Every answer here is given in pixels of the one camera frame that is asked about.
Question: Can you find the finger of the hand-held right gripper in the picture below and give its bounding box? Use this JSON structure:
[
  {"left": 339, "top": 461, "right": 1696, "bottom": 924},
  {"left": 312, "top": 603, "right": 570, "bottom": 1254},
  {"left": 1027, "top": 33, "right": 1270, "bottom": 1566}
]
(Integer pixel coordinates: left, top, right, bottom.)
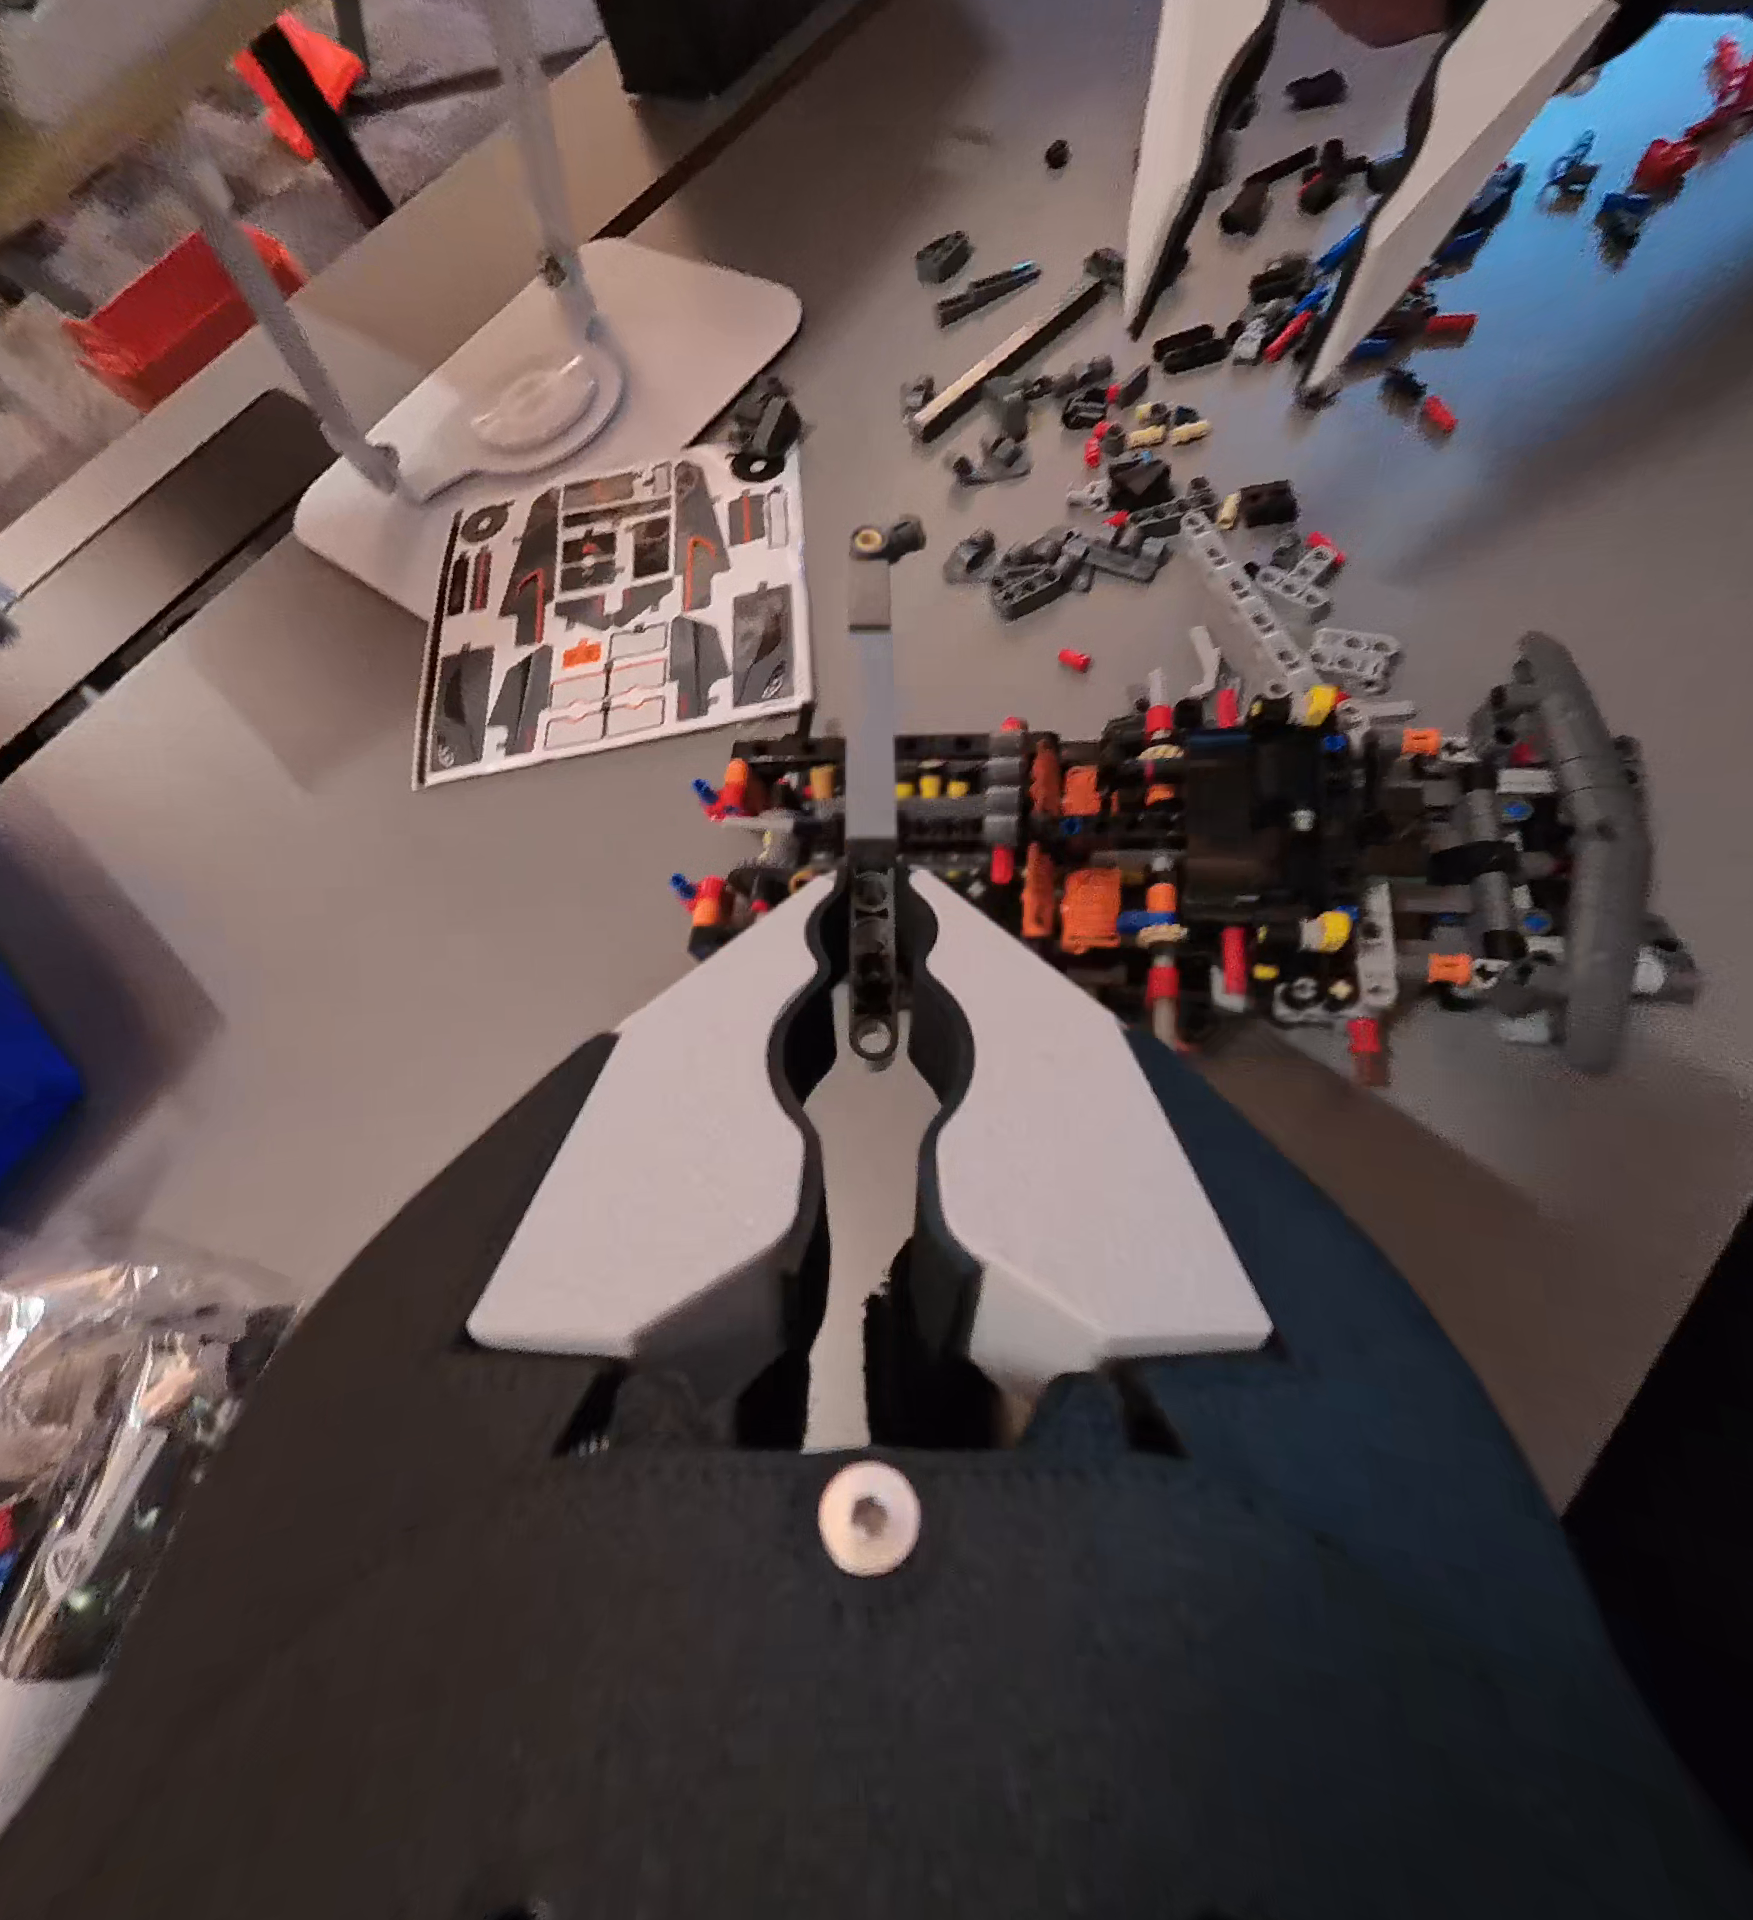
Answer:
[
  {"left": 1117, "top": 0, "right": 1289, "bottom": 342},
  {"left": 1297, "top": 0, "right": 1629, "bottom": 408}
]

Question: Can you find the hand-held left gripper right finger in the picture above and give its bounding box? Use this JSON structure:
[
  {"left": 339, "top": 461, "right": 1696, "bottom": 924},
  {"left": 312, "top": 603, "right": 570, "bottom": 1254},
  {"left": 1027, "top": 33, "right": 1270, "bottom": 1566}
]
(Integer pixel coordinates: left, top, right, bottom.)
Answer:
[{"left": 896, "top": 875, "right": 1276, "bottom": 1449}]

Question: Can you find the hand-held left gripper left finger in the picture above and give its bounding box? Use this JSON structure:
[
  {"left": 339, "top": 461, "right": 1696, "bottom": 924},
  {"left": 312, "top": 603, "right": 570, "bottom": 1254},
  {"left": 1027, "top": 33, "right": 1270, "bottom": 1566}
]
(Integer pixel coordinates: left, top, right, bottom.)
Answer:
[{"left": 464, "top": 875, "right": 848, "bottom": 1449}]

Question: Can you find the pile of lego pieces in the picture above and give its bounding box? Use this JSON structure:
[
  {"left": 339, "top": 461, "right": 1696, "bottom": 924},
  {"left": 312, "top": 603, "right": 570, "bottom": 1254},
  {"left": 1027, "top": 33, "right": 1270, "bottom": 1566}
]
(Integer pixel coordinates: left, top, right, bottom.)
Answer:
[{"left": 899, "top": 31, "right": 1753, "bottom": 707}]

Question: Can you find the long dark grey lego beam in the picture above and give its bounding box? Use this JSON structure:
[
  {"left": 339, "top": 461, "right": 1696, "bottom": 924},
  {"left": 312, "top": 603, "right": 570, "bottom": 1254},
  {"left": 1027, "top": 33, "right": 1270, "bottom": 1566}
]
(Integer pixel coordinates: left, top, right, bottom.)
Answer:
[{"left": 909, "top": 247, "right": 1126, "bottom": 445}]

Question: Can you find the partly built lego car chassis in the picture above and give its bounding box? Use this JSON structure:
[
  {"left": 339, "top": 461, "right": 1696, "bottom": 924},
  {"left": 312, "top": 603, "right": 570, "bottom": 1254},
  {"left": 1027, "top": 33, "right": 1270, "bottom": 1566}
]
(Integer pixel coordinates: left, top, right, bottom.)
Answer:
[{"left": 678, "top": 630, "right": 1704, "bottom": 1085}]

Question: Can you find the long light grey lego beam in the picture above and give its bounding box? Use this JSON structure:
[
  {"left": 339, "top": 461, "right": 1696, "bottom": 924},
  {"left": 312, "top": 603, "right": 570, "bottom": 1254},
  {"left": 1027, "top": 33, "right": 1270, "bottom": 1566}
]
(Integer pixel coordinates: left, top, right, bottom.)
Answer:
[{"left": 1178, "top": 507, "right": 1312, "bottom": 699}]

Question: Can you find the lego sticker sheet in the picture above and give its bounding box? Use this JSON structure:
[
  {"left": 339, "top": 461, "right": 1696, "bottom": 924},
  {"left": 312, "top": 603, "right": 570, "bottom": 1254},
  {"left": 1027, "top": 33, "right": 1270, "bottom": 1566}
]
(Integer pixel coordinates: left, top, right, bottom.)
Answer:
[{"left": 411, "top": 442, "right": 818, "bottom": 790}]

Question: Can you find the plastic bag of lego parts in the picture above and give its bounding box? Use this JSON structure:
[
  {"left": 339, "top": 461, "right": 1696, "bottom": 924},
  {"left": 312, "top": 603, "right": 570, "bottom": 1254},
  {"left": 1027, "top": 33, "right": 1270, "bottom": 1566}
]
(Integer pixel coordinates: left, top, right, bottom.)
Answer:
[{"left": 0, "top": 1252, "right": 312, "bottom": 1815}]

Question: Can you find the white book stand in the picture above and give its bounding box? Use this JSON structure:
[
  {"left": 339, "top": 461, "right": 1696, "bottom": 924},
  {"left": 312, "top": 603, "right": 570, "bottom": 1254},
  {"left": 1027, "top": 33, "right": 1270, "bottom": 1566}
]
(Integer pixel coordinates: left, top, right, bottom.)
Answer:
[{"left": 0, "top": 0, "right": 806, "bottom": 621}]

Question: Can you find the red plastic bin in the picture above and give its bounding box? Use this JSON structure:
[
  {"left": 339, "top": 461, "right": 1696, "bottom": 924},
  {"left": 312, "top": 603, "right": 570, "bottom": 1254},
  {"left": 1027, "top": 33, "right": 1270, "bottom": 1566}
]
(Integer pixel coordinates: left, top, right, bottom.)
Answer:
[
  {"left": 63, "top": 223, "right": 312, "bottom": 417},
  {"left": 234, "top": 27, "right": 367, "bottom": 165}
]

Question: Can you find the dark grey lego bracket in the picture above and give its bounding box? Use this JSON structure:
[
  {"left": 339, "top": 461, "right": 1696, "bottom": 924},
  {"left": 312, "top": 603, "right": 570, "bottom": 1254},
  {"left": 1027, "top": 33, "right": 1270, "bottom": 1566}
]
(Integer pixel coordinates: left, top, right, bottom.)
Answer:
[{"left": 731, "top": 376, "right": 806, "bottom": 485}]

